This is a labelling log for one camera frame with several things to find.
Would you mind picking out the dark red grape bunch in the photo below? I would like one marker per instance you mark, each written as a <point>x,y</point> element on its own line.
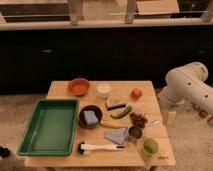
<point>138,119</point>

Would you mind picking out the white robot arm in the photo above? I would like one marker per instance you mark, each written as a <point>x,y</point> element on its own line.
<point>185,83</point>

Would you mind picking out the dark brown bowl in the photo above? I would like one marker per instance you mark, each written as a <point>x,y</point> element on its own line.
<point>98,114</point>

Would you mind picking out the red bowl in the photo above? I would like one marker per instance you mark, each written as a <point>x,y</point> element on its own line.
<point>78,86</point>

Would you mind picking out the white cup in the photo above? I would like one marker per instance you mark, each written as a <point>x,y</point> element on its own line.
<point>103,90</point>

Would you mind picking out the orange tomato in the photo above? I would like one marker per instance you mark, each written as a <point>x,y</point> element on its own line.
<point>136,93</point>

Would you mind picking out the green chili pepper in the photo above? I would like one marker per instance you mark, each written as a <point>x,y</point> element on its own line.
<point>122,114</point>

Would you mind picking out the blue sponge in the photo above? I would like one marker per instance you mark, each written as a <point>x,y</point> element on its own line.
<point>90,117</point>

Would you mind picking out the yellow banana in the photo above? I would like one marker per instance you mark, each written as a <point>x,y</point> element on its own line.
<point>111,124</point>

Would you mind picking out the wooden table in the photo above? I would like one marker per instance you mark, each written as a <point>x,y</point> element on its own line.
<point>130,157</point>

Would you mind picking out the grey folded cloth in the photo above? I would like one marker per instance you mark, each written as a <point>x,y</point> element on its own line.
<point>117,136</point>

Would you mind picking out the metal measuring cup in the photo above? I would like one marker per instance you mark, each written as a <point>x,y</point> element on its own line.
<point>135,132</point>

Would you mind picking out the white dish brush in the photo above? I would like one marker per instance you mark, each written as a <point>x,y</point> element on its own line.
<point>83,147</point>

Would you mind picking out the green plastic tray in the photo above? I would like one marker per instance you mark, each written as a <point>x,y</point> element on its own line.
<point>51,128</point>

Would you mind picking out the green plastic cup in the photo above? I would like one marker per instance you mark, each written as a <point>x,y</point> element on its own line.
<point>149,146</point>

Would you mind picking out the dark cabinet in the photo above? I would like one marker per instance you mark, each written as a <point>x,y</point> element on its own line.
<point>31,59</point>

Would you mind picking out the black object on floor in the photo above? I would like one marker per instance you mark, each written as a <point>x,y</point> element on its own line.
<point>4,152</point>

